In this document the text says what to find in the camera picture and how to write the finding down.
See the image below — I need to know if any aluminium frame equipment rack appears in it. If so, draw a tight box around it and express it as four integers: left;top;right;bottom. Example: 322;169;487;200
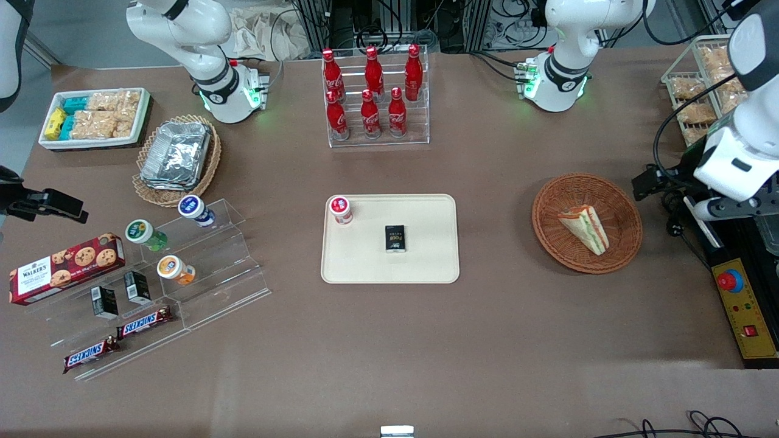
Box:
291;0;489;54

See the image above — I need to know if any red Walkers cookie box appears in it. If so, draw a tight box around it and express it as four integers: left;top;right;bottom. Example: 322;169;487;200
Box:
9;232;126;306

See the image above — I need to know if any clear acrylic bottle rack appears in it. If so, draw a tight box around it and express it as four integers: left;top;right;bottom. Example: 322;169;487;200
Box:
321;44;431;148

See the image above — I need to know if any stack of foil trays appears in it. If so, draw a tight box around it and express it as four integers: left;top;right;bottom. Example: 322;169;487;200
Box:
139;121;213;193

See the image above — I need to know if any clear acrylic stepped display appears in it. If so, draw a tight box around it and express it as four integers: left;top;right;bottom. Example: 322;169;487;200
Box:
44;198;272;383

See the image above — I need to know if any crumpled beige paper bag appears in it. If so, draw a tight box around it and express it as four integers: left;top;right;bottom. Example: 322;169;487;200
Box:
230;6;312;62

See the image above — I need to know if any blue cap yogurt bottle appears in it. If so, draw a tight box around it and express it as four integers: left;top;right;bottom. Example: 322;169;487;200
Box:
178;194;216;228

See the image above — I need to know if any white wire shelf rack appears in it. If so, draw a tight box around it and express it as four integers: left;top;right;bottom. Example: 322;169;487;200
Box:
661;35;750;148

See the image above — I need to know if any black power cable with plug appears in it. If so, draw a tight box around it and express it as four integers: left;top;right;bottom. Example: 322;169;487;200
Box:
665;182;714;269

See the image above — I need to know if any triangular sandwich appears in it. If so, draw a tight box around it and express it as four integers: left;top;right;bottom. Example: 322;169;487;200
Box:
557;205;610;257

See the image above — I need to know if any red cap yogurt bottle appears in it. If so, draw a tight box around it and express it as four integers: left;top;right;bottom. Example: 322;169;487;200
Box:
329;195;355;226

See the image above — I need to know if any orange cap yogurt bottle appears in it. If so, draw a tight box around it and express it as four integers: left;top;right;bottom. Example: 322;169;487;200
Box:
156;255;197;287

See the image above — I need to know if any Snickers chocolate bar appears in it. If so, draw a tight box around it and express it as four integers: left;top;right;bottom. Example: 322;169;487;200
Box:
116;305;175;340
63;337;121;375

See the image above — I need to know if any small black box gold print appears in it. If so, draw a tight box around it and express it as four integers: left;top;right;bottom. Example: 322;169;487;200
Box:
384;224;408;254

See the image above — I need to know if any white rectangular snack bin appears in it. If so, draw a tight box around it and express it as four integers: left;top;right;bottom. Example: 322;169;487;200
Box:
38;88;152;151

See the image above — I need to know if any black looped floor cable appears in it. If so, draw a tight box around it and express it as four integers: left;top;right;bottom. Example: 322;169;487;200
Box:
592;410;779;438

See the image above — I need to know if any black appliance with silver handle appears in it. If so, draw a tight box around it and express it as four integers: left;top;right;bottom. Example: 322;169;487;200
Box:
680;144;779;262

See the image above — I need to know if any small black carton white label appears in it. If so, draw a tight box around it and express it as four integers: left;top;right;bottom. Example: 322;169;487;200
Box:
124;270;152;305
91;285;120;321

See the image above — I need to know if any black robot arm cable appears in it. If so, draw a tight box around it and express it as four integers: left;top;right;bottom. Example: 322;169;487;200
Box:
652;72;741;184

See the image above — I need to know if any yellow emergency stop control box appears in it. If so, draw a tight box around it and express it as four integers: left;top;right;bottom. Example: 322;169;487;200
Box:
711;258;779;370

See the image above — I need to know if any light wicker basket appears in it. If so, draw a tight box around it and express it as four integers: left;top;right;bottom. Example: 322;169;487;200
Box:
132;114;222;208

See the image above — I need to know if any red cola bottle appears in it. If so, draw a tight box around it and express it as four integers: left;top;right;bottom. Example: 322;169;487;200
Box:
403;43;424;102
326;90;351;141
387;86;408;138
321;48;346;103
363;46;386;102
360;89;383;139

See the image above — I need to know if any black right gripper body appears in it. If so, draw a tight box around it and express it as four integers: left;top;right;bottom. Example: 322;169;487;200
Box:
0;165;26;221

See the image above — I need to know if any brown wicker basket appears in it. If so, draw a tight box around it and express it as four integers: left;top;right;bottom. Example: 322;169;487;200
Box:
531;173;644;275

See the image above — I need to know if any green cap yogurt bottle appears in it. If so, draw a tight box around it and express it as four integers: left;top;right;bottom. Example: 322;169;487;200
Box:
125;218;169;252

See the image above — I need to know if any cream plastic tray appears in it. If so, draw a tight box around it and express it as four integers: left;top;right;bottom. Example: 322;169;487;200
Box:
320;193;461;285

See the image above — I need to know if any yellow snack packet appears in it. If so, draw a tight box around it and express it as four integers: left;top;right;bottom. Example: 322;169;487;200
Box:
44;108;67;141

